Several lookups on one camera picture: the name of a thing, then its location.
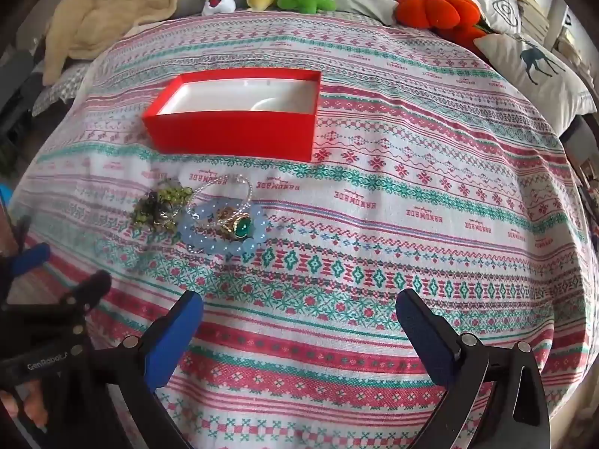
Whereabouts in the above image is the green bead bracelet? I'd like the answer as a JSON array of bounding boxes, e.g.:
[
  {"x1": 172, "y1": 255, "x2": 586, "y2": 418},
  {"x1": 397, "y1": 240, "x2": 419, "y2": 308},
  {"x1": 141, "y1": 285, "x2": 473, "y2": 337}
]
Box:
[{"x1": 131, "y1": 180, "x2": 194, "y2": 235}]

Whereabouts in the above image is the white pillow with deer print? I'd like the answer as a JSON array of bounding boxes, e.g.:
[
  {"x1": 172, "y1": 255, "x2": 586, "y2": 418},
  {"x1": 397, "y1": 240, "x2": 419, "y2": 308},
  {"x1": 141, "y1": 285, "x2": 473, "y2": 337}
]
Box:
[{"x1": 472, "y1": 33, "x2": 598, "y2": 132}]

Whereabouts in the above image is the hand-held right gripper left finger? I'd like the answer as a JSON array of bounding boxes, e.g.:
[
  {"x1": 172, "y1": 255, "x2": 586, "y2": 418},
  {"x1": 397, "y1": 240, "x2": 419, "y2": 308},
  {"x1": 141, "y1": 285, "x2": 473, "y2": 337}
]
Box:
[{"x1": 95, "y1": 290, "x2": 205, "y2": 449}]

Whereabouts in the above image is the grey checked sheet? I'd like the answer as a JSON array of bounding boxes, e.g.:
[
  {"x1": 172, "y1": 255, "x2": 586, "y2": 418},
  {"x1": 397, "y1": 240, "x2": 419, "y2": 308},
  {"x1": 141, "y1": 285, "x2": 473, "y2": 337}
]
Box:
[{"x1": 32, "y1": 63, "x2": 91, "y2": 117}]

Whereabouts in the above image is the person's left hand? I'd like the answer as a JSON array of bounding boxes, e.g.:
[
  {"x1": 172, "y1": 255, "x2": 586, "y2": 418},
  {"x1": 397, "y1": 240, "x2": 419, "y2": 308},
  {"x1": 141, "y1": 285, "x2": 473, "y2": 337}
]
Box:
[{"x1": 0, "y1": 386, "x2": 50, "y2": 431}]

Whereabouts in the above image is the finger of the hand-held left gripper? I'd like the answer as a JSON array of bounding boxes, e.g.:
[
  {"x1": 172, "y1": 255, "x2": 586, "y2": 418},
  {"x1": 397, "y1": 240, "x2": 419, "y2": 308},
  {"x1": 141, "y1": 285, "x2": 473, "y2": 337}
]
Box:
[
  {"x1": 42, "y1": 270, "x2": 112, "y2": 337},
  {"x1": 0, "y1": 242, "x2": 51, "y2": 287}
]

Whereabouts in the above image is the pale blue bead bracelet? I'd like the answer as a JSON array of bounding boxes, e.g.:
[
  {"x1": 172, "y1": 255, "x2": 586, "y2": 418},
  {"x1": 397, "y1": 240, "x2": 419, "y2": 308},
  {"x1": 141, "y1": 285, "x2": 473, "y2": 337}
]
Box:
[{"x1": 180, "y1": 199, "x2": 271, "y2": 256}]

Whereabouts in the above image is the red cardboard box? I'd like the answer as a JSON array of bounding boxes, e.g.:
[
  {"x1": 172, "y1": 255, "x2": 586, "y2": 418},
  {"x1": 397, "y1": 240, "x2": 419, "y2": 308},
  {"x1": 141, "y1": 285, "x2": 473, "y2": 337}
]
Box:
[{"x1": 142, "y1": 69, "x2": 323, "y2": 162}]

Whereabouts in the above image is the orange plush pumpkin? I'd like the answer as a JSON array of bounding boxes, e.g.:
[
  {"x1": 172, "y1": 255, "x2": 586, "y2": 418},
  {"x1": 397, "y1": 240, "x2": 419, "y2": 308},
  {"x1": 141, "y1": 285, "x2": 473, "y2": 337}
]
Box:
[{"x1": 393, "y1": 0, "x2": 493, "y2": 57}]

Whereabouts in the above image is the black bead bracelet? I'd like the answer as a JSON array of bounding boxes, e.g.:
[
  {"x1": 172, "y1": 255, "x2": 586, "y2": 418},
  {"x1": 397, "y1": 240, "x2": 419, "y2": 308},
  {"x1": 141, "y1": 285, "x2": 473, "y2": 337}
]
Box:
[{"x1": 140, "y1": 194, "x2": 165, "y2": 218}]

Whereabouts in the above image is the silver chain necklace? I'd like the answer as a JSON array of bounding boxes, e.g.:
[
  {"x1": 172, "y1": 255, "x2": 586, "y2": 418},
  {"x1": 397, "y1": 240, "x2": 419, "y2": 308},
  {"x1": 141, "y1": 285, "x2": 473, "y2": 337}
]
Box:
[{"x1": 187, "y1": 173, "x2": 256, "y2": 218}]

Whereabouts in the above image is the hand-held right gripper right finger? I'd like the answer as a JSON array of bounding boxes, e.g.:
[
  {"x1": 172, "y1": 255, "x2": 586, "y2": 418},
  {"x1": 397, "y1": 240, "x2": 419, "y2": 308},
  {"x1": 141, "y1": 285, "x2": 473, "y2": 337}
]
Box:
[{"x1": 395, "y1": 288, "x2": 551, "y2": 449}]

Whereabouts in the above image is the patterned red green blanket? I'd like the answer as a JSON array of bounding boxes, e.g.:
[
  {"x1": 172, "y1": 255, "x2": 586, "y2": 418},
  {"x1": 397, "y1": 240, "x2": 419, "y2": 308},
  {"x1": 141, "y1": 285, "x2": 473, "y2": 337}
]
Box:
[{"x1": 9, "y1": 9, "x2": 591, "y2": 449}]

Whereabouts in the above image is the beige quilted blanket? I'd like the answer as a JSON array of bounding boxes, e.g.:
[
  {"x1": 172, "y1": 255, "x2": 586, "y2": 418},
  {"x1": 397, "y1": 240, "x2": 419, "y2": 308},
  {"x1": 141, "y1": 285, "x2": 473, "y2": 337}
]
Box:
[{"x1": 42, "y1": 0, "x2": 197, "y2": 86}]

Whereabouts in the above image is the gold ring with green stone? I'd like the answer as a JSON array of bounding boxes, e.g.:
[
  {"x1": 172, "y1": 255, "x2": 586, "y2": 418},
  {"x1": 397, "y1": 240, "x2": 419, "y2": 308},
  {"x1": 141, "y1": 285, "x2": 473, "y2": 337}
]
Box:
[{"x1": 216, "y1": 206, "x2": 254, "y2": 240}]

